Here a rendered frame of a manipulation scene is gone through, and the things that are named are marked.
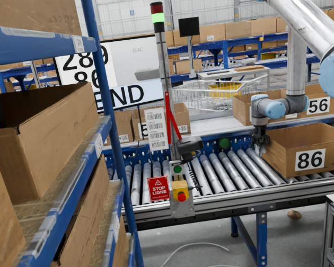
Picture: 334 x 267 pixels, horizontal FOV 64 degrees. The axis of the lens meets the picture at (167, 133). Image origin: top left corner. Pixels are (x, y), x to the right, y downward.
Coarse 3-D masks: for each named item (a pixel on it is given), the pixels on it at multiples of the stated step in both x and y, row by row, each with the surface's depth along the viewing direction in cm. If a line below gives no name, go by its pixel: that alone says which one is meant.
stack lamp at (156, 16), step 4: (152, 8) 104; (156, 8) 104; (160, 8) 104; (152, 12) 105; (156, 12) 104; (160, 12) 105; (152, 16) 106; (156, 16) 105; (160, 16) 105; (152, 20) 107; (156, 20) 105; (160, 20) 105
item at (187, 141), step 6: (186, 138) 121; (192, 138) 120; (198, 138) 119; (180, 144) 117; (186, 144) 117; (192, 144) 117; (198, 144) 117; (180, 150) 117; (186, 150) 117; (192, 150) 118; (186, 156) 120; (192, 156) 121; (186, 162) 120
